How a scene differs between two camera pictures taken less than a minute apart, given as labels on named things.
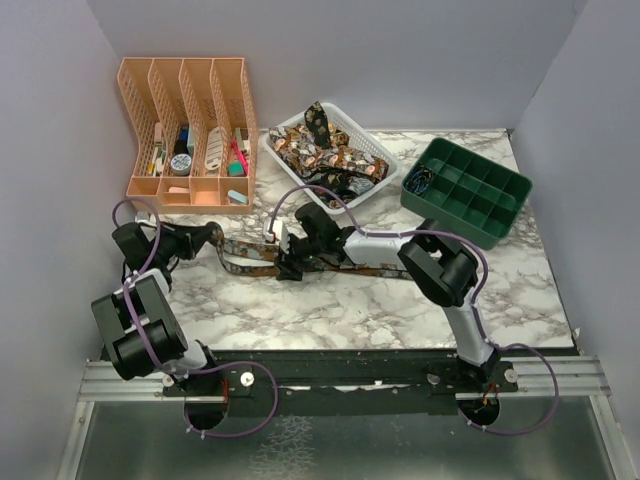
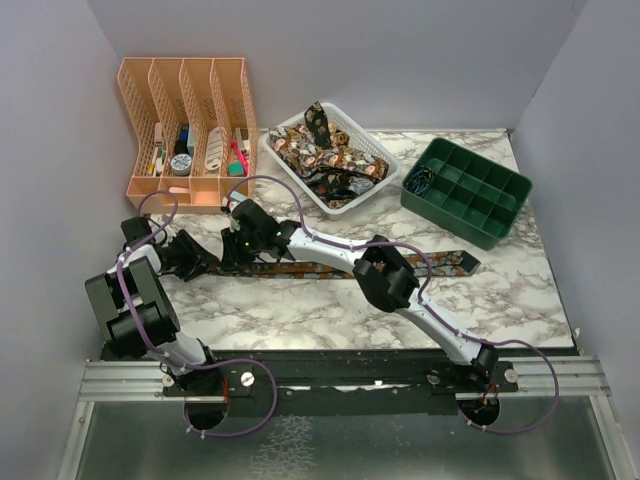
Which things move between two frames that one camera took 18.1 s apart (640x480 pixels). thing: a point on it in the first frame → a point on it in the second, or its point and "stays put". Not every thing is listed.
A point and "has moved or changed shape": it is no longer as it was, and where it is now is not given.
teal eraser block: [236, 168] stays put
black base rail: [346, 384] stays put
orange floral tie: [309, 267] has moved or changed shape
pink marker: [243, 160] stays put
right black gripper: [284, 263] → [232, 258]
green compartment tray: [464, 192] stays put
